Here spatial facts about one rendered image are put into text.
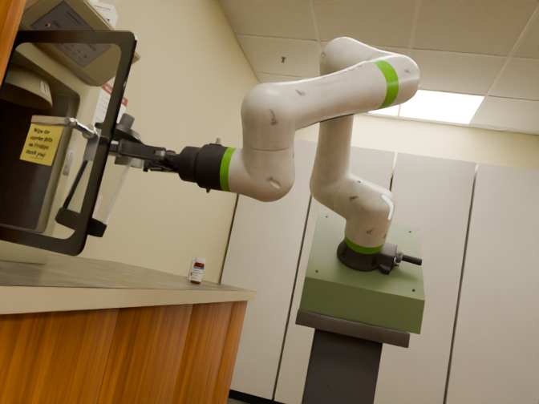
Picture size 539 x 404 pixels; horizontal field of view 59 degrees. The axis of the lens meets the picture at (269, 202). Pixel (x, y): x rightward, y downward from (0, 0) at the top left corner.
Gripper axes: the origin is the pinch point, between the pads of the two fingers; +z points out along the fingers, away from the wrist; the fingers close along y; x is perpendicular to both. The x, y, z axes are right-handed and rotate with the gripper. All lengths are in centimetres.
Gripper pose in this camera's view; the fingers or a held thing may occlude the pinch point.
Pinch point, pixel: (115, 153)
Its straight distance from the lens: 109.5
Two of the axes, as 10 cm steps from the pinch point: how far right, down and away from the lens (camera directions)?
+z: -9.6, -1.5, 2.3
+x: -1.8, 9.7, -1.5
